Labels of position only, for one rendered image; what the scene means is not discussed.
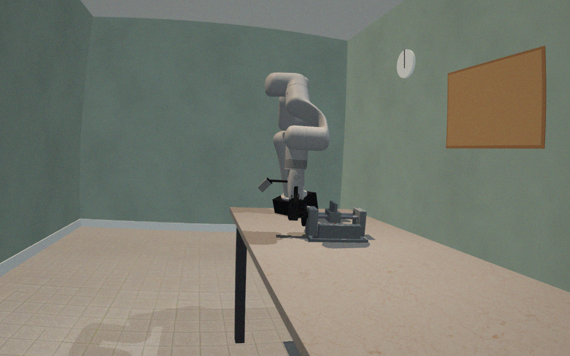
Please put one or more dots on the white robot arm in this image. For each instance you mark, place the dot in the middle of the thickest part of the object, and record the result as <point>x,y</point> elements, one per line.
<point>296,118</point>

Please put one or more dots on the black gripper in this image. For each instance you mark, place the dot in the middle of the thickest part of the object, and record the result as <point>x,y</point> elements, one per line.
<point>295,190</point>

